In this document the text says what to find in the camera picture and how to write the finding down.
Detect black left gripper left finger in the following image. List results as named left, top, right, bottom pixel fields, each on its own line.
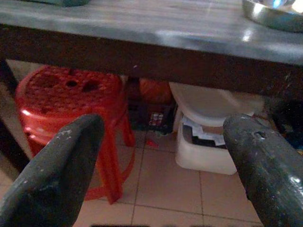
left=0, top=114, right=106, bottom=227

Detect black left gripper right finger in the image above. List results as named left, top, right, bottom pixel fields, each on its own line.
left=223, top=113, right=303, bottom=227

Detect white plastic storage bin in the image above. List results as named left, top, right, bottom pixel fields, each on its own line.
left=174, top=113, right=239, bottom=175

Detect papers in white bin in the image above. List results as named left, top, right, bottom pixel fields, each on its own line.
left=182, top=115, right=227, bottom=148

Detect red plastic stool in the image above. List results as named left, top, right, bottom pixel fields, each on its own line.
left=15, top=65, right=137, bottom=205

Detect white plastic bin lid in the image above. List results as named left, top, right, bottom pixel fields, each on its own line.
left=168, top=81, right=265, bottom=127

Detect dark storage crate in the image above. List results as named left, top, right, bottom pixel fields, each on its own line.
left=127, top=101, right=177, bottom=133

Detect orange round object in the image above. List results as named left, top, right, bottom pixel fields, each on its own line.
left=139, top=78, right=173, bottom=105

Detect dark wooden glass-topped table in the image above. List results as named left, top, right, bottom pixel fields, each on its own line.
left=0, top=0, right=303, bottom=166

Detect shiny metal bowl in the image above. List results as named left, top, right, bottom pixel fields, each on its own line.
left=241, top=0, right=303, bottom=33

